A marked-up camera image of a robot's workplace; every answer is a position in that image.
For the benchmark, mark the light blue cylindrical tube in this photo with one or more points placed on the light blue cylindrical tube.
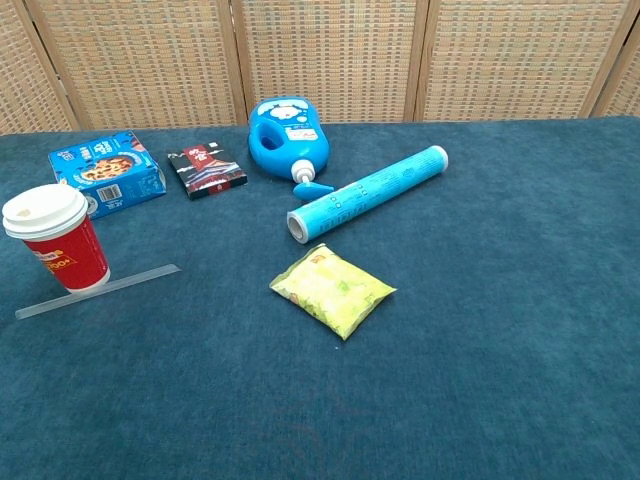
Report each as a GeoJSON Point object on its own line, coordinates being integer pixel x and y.
{"type": "Point", "coordinates": [370, 192]}

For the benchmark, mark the yellow snack packet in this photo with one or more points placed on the yellow snack packet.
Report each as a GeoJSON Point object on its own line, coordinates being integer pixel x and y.
{"type": "Point", "coordinates": [330, 290]}

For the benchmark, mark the blue felt table cover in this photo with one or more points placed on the blue felt table cover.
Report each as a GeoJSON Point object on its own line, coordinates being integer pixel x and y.
{"type": "Point", "coordinates": [450, 350]}

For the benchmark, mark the woven folding screen panel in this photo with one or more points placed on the woven folding screen panel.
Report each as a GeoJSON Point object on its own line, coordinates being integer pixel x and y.
{"type": "Point", "coordinates": [330, 50]}
{"type": "Point", "coordinates": [20, 75]}
{"type": "Point", "coordinates": [150, 60]}
{"type": "Point", "coordinates": [515, 60]}
{"type": "Point", "coordinates": [627, 90]}

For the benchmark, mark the blue pump bottle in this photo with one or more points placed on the blue pump bottle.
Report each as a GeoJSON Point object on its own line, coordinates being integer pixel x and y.
{"type": "Point", "coordinates": [290, 140]}

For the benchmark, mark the red paper cup white lid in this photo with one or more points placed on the red paper cup white lid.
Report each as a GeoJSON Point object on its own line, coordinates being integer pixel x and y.
{"type": "Point", "coordinates": [70, 255]}

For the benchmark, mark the black red card box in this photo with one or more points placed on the black red card box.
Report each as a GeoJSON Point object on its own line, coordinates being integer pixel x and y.
{"type": "Point", "coordinates": [210, 172]}

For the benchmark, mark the clear plastic straw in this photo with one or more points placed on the clear plastic straw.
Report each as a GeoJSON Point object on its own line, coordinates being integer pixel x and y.
{"type": "Point", "coordinates": [150, 274]}

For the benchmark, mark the blue cookie box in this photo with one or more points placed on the blue cookie box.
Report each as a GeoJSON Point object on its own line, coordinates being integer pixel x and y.
{"type": "Point", "coordinates": [110, 170]}

